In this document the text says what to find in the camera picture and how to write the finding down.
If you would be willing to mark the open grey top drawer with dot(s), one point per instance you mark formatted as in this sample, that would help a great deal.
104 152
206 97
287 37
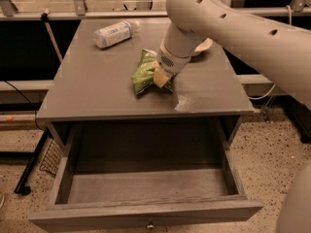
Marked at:
120 174

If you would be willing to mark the wire mesh basket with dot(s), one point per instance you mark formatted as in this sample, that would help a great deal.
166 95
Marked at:
51 159

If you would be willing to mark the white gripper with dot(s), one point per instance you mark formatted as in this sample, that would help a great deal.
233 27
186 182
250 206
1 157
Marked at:
170 63

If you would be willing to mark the grey wooden cabinet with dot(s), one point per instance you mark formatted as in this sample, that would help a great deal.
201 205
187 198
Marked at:
96 84

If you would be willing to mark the white plastic bottle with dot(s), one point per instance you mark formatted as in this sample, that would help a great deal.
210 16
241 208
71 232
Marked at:
115 33

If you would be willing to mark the metal frame rail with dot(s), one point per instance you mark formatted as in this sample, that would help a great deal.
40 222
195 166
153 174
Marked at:
262 12

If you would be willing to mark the white paper bowl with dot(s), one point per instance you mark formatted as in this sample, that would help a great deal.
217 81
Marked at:
204 46

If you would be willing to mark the green jalapeno chip bag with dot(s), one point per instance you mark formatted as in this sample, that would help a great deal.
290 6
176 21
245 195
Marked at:
143 77

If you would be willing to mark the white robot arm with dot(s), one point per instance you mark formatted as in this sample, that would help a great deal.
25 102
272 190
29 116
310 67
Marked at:
281 52

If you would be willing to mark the black floor stand bar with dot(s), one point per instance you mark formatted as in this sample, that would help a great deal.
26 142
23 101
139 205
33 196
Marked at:
21 187

